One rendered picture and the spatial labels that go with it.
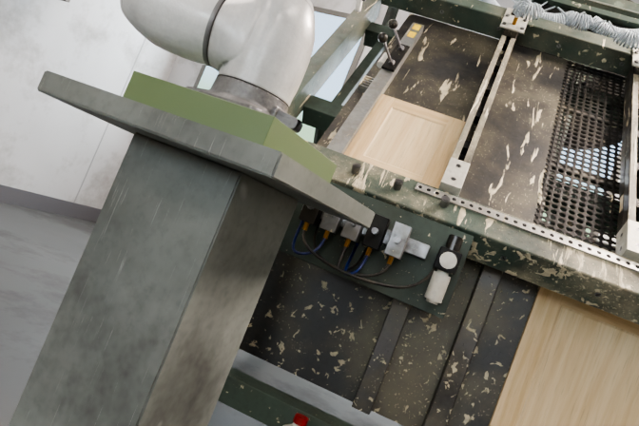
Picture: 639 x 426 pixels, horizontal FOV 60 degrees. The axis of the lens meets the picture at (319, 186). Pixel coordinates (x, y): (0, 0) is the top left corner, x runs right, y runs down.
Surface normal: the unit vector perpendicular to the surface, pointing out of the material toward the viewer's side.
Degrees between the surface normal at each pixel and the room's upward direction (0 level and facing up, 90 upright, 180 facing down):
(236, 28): 90
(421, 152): 50
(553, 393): 90
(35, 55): 90
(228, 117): 90
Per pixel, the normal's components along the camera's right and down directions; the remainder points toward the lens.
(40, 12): 0.86, 0.32
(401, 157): 0.11, -0.71
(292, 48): 0.56, 0.14
